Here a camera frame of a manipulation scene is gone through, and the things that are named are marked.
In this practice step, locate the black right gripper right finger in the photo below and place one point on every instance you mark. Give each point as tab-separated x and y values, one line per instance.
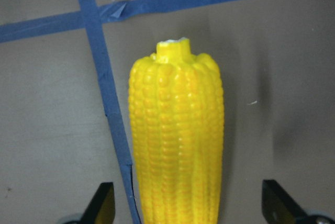
279	207

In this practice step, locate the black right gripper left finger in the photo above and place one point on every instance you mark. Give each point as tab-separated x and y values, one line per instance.
101	209

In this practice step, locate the yellow plastic corn cob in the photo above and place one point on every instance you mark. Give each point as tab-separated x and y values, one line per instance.
176	112

